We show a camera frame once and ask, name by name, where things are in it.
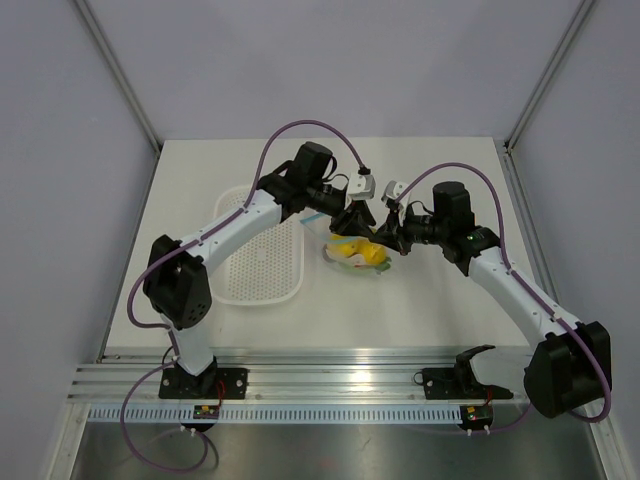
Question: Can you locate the aluminium frame post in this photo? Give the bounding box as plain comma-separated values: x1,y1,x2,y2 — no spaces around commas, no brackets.
70,0,163,158
504,0,599,155

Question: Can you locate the yellow toy pear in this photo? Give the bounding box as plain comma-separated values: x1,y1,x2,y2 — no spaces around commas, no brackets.
361,243,387,267

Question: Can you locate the aluminium mounting rail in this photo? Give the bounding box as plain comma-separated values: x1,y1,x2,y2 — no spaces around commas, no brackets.
67,349,611,405

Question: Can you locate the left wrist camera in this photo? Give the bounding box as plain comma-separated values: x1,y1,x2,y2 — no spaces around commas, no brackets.
346,167,376,202

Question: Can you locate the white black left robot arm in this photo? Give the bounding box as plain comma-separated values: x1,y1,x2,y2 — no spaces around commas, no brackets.
142,141,375,398

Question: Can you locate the white slotted cable duct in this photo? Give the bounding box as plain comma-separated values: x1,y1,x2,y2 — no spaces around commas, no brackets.
88,404,461,425

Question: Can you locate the right aluminium frame post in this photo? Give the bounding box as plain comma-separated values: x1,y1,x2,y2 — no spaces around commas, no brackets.
504,0,599,155

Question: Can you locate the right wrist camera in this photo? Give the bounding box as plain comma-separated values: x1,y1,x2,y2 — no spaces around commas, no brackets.
381,180,407,205

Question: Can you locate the right small circuit board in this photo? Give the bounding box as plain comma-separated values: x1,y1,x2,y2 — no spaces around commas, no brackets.
459,404,494,436

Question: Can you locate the white perforated plastic basket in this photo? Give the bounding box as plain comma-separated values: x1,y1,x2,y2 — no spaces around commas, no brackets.
206,184,306,307

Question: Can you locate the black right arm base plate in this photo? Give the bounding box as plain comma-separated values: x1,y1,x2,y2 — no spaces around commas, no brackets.
412,344,514,400

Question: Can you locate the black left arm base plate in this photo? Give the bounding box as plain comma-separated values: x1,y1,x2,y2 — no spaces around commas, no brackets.
158,366,249,400

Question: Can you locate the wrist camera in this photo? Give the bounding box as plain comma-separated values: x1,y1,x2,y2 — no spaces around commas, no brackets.
381,180,407,205
346,167,376,202

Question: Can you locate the left aluminium frame post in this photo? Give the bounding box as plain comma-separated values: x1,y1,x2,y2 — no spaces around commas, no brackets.
70,0,163,158

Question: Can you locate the left small circuit board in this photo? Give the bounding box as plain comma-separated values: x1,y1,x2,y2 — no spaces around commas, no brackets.
193,405,220,420

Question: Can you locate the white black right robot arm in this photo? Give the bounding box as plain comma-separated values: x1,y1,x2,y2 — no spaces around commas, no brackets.
374,181,612,422

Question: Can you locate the small circuit board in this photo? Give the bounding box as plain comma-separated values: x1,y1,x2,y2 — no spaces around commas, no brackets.
193,405,220,420
459,404,494,436

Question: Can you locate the clear teal-zipper zip bag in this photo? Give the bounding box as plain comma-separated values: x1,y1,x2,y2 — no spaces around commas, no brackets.
299,213,392,276

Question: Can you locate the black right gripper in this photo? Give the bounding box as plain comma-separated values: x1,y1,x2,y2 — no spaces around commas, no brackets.
371,202,449,256

